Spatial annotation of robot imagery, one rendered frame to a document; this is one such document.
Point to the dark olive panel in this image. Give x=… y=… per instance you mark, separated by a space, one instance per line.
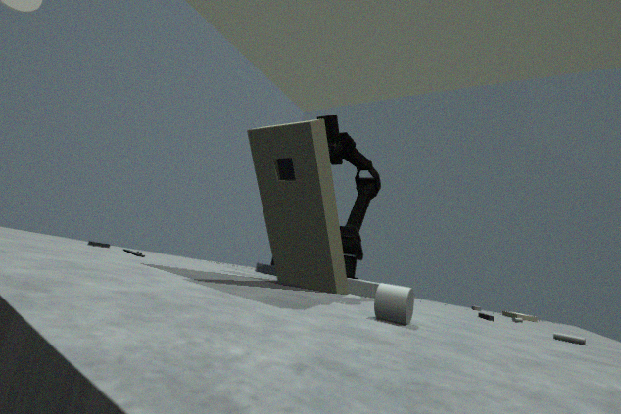
x=294 y=176

